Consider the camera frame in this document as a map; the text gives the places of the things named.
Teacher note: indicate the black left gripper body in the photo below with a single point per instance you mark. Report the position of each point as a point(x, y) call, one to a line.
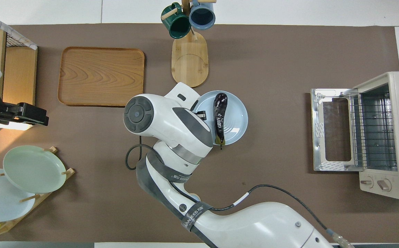
point(8, 113)

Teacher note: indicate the dark purple eggplant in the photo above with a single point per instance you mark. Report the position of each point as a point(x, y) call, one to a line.
point(220, 113)

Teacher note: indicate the light blue round plate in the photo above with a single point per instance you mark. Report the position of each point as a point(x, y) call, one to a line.
point(235, 117)

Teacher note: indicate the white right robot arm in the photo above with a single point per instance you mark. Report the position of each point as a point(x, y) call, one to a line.
point(172, 120)

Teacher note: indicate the pale green plate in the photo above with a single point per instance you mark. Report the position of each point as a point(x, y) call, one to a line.
point(34, 168)

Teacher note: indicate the wooden mug tree stand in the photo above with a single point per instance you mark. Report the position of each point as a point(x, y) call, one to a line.
point(190, 65)

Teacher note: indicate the marble pattern shelf strip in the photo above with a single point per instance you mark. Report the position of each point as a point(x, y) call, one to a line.
point(20, 39)

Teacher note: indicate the rectangular wooden tray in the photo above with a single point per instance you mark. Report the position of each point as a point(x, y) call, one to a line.
point(99, 75)

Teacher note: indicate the wooden peg dish rack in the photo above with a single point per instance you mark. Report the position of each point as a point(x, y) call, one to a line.
point(30, 198)

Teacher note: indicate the dark green mug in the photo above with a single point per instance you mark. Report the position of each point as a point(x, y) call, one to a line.
point(177, 26)

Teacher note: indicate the brown table mat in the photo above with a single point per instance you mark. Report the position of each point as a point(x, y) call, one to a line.
point(272, 51)

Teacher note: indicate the blue mug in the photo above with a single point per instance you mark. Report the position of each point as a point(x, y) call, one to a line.
point(202, 15)

